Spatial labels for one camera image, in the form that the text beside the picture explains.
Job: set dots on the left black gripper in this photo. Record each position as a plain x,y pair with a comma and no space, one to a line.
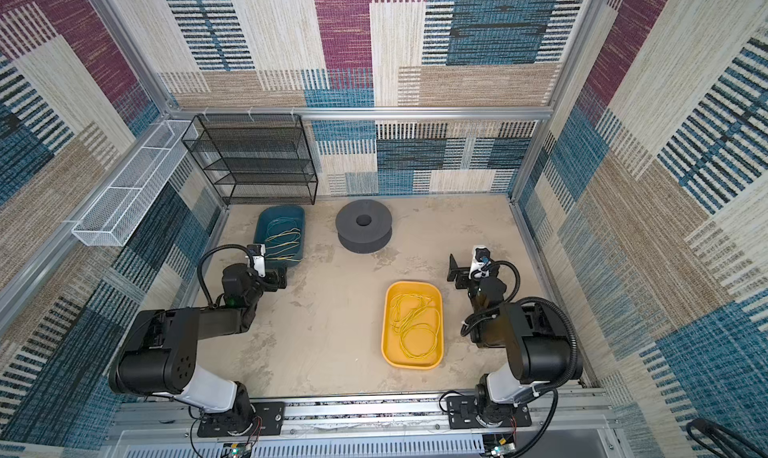
273,278

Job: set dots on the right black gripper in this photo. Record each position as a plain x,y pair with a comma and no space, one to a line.
459,269

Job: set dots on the teal plastic bin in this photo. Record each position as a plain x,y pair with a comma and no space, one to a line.
281,230

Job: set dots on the yellow plastic bin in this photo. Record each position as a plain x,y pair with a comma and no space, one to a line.
413,333

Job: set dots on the dark grey spool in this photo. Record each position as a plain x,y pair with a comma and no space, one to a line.
364,226

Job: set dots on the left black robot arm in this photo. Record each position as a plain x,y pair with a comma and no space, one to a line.
158,357

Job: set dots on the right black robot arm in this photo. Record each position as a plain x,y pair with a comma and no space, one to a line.
542,352

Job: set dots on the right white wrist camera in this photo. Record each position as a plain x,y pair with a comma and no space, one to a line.
480,264

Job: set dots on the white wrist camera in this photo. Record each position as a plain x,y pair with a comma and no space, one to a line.
480,264
257,258

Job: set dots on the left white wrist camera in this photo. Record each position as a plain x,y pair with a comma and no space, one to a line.
257,258

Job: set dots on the black wire shelf rack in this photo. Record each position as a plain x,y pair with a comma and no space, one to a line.
254,159

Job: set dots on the white mesh wall basket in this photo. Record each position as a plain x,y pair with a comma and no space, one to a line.
118,211

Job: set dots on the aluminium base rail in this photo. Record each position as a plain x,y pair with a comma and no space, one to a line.
580,424

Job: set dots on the black cable loop corner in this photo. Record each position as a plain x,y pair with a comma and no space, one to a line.
721,441

